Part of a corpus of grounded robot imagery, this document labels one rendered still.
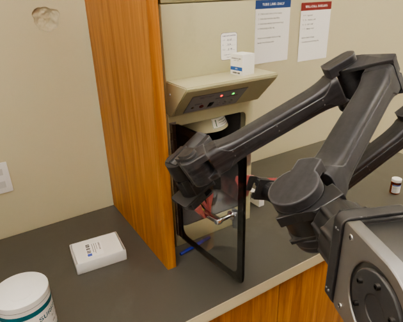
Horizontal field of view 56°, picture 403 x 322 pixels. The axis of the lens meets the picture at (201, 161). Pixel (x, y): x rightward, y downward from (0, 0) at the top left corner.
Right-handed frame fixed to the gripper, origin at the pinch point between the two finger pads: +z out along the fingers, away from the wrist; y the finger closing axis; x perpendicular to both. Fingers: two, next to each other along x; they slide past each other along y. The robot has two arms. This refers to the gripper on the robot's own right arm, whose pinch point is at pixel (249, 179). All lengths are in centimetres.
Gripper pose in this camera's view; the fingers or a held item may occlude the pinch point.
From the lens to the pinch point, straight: 123.4
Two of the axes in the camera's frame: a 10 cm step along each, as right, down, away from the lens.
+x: -2.8, 9.4, 2.0
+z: -5.4, -3.3, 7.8
